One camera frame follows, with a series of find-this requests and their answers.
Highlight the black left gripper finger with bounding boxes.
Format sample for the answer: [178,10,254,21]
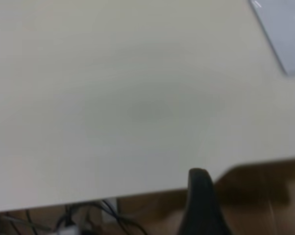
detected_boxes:
[177,167,230,235]

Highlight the clear plastic green-zipper bag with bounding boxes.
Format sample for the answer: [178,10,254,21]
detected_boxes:
[249,0,295,76]

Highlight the black cable under table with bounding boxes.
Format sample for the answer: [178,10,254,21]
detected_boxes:
[54,199,148,235]

